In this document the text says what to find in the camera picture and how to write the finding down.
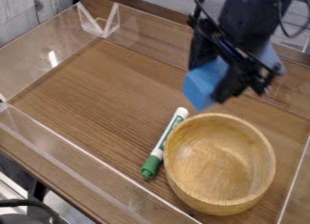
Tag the clear acrylic corner bracket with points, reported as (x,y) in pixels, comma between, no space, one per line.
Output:
(97,25)

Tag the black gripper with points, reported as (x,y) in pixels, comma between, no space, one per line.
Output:
(237,34)

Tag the clear acrylic tray wall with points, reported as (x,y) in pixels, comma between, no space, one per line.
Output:
(100,190)

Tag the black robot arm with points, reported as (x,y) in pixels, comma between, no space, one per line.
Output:
(232,56)

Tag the blue foam block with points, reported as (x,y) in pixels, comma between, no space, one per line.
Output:
(263,68)

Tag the light wooden bowl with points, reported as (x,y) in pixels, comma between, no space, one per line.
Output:
(220,163)

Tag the green white marker pen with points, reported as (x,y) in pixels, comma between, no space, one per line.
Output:
(154,160)

